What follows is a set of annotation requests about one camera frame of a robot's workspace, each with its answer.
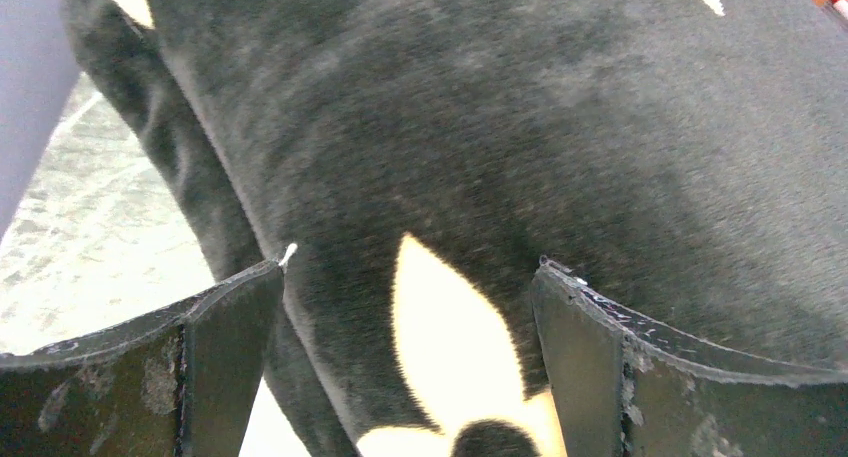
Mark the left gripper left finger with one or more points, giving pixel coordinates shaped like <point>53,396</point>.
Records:
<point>177,381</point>

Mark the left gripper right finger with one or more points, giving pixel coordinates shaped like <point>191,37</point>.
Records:
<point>625,384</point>

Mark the black pillowcase with beige flowers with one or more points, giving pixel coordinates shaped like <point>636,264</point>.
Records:
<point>414,160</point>

